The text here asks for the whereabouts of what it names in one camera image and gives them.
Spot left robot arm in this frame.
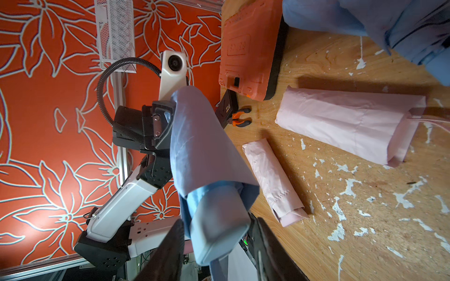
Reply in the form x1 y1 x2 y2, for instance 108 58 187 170
75 51 188 271

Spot black box yellow label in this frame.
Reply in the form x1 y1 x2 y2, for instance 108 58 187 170
215 90 239 128

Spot white mesh wall basket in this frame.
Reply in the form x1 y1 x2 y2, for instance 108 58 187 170
94 0 136 70

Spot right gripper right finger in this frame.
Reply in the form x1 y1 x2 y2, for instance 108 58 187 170
247 214 309 281

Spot blue umbrella front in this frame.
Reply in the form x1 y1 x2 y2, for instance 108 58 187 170
170 86 260 281

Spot pink umbrella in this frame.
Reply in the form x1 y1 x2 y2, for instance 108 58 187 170
242 139 309 227
275 87 450 167

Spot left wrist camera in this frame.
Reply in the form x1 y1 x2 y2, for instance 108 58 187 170
159 50 188 101

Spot orange black pliers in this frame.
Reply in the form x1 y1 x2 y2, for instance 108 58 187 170
229 107 252 128

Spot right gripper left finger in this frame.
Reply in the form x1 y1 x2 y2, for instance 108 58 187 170
134 219 185 281

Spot blue umbrella sleeve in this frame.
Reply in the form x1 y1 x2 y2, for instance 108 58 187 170
282 0 367 36

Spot orange plastic tool case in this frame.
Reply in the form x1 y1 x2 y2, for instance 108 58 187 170
219 1 289 101

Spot blue umbrella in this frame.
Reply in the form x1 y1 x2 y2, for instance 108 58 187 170
341 1 450 86
170 86 260 281

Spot blue umbrella back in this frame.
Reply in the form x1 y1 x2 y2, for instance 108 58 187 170
341 1 450 86

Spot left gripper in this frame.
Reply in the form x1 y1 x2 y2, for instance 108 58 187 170
140 101 176 153

